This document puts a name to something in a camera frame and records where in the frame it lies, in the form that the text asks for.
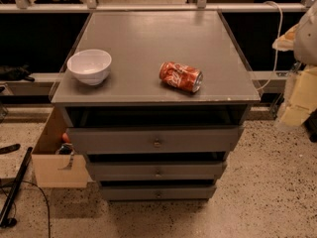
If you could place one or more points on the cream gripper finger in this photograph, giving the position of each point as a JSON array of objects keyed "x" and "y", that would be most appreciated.
[
  {"x": 285, "y": 42},
  {"x": 300, "y": 97}
]

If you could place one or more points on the grey bottom drawer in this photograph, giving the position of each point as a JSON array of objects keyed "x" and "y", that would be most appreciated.
[{"x": 157, "y": 193}]

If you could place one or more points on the grey drawer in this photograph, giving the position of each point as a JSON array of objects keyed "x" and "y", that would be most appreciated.
[
  {"x": 143, "y": 141},
  {"x": 156, "y": 170},
  {"x": 157, "y": 193}
]

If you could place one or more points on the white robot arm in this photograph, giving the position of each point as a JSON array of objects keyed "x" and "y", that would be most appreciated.
[{"x": 305, "y": 43}]

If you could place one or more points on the grey drawer cabinet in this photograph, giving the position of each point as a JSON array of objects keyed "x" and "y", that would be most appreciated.
[{"x": 133, "y": 96}]

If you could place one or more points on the grey top drawer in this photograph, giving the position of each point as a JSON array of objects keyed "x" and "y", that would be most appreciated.
[{"x": 143, "y": 141}]

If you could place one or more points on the grey middle drawer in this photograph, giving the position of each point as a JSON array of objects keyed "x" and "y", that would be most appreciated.
[{"x": 156, "y": 170}]

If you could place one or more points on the red soda can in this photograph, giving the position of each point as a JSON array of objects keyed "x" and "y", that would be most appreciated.
[{"x": 181, "y": 76}]

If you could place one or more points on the white bowl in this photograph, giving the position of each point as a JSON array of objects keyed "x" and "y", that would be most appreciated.
[{"x": 90, "y": 67}]

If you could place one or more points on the orange ball in box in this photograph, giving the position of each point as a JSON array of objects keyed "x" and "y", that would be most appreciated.
[{"x": 65, "y": 138}]

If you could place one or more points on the cardboard box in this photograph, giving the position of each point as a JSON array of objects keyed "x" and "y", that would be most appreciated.
[{"x": 51, "y": 168}]

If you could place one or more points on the black cloth object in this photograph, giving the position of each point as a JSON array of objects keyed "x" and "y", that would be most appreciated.
[{"x": 15, "y": 73}]

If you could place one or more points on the black flat tool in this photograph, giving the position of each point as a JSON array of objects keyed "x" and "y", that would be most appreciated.
[{"x": 9, "y": 149}]

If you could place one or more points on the black pole on floor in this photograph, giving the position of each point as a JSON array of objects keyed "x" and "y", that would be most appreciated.
[{"x": 5, "y": 220}]

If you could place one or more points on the metal rail frame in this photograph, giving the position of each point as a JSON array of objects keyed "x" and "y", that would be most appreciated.
[{"x": 31, "y": 6}]

